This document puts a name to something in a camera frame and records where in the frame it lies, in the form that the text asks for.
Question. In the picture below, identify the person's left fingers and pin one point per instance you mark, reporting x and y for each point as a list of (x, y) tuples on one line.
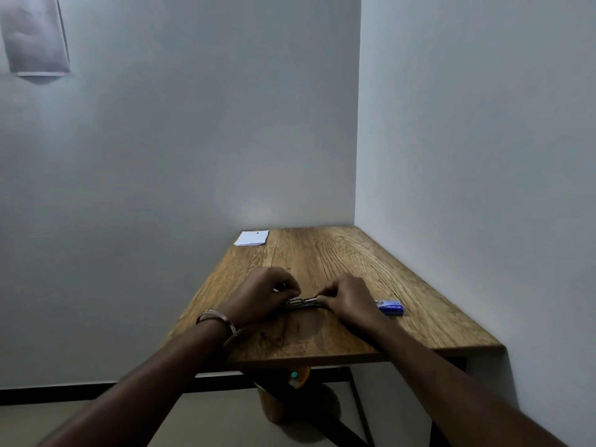
[(288, 286)]

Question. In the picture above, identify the person's right forearm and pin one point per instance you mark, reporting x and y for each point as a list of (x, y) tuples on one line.
[(461, 395)]

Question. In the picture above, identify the person's right hand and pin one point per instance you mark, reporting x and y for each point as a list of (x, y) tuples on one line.
[(350, 300)]

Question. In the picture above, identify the person's right thumb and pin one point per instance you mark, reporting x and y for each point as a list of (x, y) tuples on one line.
[(326, 290)]

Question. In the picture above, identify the person's left hand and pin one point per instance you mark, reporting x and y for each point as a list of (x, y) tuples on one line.
[(259, 295)]

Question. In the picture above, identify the white paper stack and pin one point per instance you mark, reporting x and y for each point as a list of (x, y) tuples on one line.
[(251, 238)]

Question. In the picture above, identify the paper sheet on wall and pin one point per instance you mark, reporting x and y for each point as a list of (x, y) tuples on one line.
[(35, 37)]

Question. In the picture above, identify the person's left forearm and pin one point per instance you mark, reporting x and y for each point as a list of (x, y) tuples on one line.
[(139, 388)]

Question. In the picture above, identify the orange stool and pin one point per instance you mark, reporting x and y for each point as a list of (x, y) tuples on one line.
[(291, 393)]

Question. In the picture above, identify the silver stapler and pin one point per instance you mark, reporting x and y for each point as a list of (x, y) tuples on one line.
[(302, 301)]

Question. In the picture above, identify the blue staple box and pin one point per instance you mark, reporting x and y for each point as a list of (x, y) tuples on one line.
[(390, 307)]

